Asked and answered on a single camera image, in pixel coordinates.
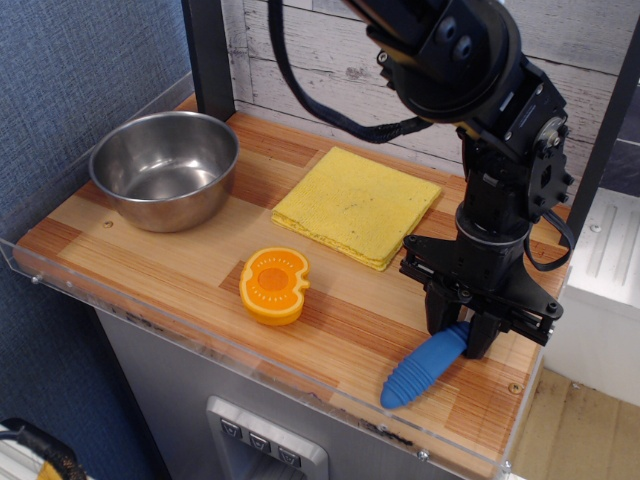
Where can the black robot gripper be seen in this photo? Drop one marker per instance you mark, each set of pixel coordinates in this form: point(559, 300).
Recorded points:
point(484, 272)

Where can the blue handled metal fork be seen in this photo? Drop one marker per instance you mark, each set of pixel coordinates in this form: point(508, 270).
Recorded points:
point(418, 371)

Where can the orange toy fruit half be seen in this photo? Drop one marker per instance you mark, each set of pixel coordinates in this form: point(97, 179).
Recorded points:
point(273, 284)

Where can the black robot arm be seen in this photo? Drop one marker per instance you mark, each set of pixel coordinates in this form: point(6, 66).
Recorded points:
point(461, 63)

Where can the white ribbed appliance top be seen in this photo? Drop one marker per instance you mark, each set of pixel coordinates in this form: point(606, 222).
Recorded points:
point(604, 270)

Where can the yellow folded napkin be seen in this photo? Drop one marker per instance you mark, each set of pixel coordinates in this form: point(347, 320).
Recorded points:
point(356, 206)

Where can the grey dispenser button panel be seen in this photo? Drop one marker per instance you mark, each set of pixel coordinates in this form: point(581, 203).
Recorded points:
point(251, 447)

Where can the stainless steel bowl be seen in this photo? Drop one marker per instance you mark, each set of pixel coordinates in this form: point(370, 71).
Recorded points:
point(167, 172)

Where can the clear acrylic table guard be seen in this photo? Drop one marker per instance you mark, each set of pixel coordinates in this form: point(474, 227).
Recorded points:
point(101, 382)

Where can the yellow cloth object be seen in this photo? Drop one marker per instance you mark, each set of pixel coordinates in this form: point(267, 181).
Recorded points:
point(48, 472)

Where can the black right vertical post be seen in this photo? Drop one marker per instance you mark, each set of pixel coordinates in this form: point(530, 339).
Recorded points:
point(605, 140)

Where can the black vertical post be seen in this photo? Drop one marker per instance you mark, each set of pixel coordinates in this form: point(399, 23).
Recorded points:
point(605, 140)
point(209, 59)

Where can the black left vertical post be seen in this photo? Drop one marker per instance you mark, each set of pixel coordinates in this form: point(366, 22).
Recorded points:
point(209, 59)

